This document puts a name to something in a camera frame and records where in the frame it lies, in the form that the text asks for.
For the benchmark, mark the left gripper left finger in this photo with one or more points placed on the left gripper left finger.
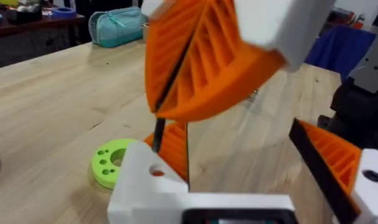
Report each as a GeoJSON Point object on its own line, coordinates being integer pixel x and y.
{"type": "Point", "coordinates": [139, 193]}

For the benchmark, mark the teal zip bag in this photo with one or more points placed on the teal zip bag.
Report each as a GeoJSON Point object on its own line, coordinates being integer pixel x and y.
{"type": "Point", "coordinates": [120, 28]}

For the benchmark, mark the blue tape roll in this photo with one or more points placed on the blue tape roll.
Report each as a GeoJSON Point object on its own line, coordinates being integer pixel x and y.
{"type": "Point", "coordinates": [64, 13]}

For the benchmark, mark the dark side table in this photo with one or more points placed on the dark side table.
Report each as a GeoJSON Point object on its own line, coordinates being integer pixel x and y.
{"type": "Point", "coordinates": [27, 46]}

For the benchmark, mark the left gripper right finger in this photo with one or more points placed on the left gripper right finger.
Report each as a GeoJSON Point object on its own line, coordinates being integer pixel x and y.
{"type": "Point", "coordinates": [338, 161]}

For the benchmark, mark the blue cloth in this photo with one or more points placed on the blue cloth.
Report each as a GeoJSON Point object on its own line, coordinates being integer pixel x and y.
{"type": "Point", "coordinates": [338, 49]}

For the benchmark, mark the green disc with holes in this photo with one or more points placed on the green disc with holes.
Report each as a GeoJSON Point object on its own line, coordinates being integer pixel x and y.
{"type": "Point", "coordinates": [102, 168]}

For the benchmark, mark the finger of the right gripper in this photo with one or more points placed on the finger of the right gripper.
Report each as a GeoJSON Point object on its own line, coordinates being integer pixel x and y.
{"type": "Point", "coordinates": [164, 53]}
{"type": "Point", "coordinates": [226, 71]}

